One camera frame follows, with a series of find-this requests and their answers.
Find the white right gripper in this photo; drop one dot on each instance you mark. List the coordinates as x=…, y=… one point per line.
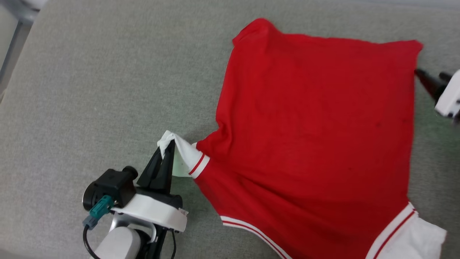
x=451, y=97

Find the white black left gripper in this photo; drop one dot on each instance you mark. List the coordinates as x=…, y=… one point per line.
x=154, y=212

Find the red shirt with white trim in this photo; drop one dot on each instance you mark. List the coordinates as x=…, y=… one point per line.
x=309, y=136

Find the grey fabric sofa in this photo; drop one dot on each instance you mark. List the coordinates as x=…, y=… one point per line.
x=107, y=90

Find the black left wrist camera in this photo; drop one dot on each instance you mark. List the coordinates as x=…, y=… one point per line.
x=111, y=185

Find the teal left camera connector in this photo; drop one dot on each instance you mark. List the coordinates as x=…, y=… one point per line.
x=99, y=212

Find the grey metal frame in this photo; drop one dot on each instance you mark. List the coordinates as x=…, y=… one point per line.
x=16, y=43

